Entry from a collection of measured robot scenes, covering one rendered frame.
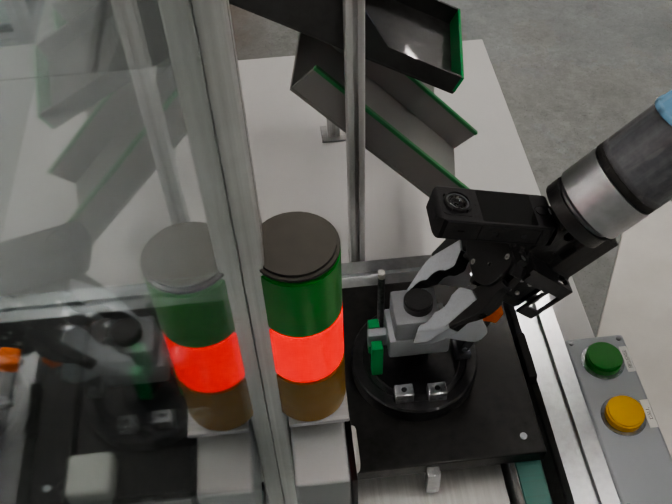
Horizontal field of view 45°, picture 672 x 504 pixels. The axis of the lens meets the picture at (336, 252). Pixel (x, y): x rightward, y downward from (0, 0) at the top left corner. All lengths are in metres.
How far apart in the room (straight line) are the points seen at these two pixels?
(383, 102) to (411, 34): 0.13
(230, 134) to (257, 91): 1.08
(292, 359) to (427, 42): 0.54
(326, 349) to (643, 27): 2.85
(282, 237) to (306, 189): 0.81
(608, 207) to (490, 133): 0.65
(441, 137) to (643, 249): 0.34
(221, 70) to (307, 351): 0.20
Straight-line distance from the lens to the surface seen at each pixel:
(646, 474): 0.91
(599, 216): 0.73
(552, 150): 2.64
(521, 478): 0.89
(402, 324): 0.81
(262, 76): 1.47
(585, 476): 0.90
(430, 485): 0.88
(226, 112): 0.35
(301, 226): 0.44
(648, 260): 1.22
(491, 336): 0.95
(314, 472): 0.56
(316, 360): 0.49
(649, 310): 1.16
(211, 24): 0.33
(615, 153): 0.72
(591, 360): 0.95
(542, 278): 0.77
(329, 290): 0.44
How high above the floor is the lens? 1.74
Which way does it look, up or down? 50 degrees down
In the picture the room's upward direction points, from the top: 2 degrees counter-clockwise
